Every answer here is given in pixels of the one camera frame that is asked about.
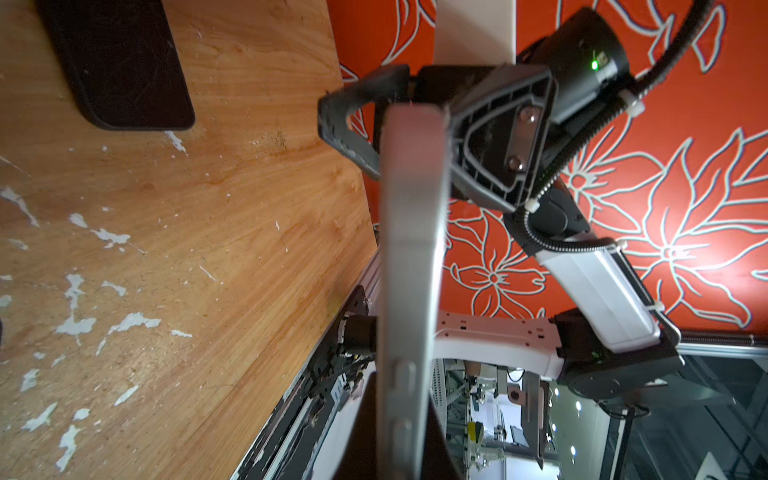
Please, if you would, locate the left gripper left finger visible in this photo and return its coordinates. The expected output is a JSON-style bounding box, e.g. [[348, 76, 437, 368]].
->
[[333, 372, 378, 480]]

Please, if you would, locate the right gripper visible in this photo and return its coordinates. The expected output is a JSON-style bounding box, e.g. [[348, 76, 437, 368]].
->
[[317, 64, 557, 213]]

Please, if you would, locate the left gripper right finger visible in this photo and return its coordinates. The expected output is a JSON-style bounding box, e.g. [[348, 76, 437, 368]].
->
[[422, 399, 460, 480]]

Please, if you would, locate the black phone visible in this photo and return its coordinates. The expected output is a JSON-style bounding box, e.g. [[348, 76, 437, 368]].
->
[[376, 104, 451, 479]]

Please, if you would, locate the dark phone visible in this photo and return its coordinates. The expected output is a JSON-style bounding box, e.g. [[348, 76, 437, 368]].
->
[[35, 1, 196, 131]]

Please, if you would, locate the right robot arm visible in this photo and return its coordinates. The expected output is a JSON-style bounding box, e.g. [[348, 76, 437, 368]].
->
[[318, 1, 711, 401]]

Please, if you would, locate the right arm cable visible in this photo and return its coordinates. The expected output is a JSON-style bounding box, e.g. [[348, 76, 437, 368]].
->
[[521, 0, 718, 253]]

